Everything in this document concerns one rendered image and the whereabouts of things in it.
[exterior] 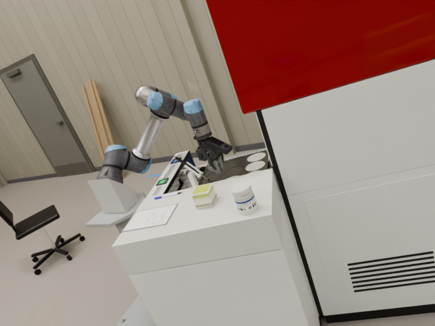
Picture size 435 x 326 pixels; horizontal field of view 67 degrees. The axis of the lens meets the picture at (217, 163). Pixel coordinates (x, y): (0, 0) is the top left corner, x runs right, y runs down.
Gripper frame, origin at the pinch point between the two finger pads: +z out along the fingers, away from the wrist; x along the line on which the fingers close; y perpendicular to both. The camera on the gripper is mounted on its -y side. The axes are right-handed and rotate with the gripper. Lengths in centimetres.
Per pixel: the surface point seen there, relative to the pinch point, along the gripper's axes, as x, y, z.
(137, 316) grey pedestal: 34, 92, 96
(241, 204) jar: 25.8, -31.0, -3.7
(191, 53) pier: -205, 191, -42
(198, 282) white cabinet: 40.9, -9.4, 24.5
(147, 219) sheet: 37.0, 12.2, 0.5
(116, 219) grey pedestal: 27, 64, 15
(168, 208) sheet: 28.4, 7.7, 0.5
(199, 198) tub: 25.1, -10.0, -3.7
